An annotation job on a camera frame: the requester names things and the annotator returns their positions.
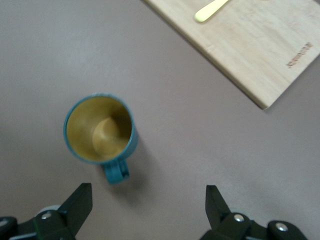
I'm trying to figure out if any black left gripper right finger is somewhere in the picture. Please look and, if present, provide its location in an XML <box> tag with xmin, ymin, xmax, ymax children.
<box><xmin>199</xmin><ymin>184</ymin><xmax>309</xmax><ymax>240</ymax></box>

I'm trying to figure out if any teal mug with yellow inside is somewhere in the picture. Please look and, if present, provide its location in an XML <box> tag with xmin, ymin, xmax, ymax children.
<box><xmin>63</xmin><ymin>93</ymin><xmax>139</xmax><ymax>185</ymax></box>

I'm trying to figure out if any wooden cutting board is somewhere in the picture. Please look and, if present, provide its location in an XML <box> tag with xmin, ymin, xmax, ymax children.
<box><xmin>143</xmin><ymin>0</ymin><xmax>320</xmax><ymax>110</ymax></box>

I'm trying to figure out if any yellow plastic fork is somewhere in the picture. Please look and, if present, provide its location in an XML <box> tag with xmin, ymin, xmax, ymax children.
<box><xmin>194</xmin><ymin>0</ymin><xmax>230</xmax><ymax>24</ymax></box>

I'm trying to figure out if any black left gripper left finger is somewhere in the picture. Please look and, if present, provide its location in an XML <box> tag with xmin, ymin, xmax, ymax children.
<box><xmin>0</xmin><ymin>182</ymin><xmax>93</xmax><ymax>240</ymax></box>

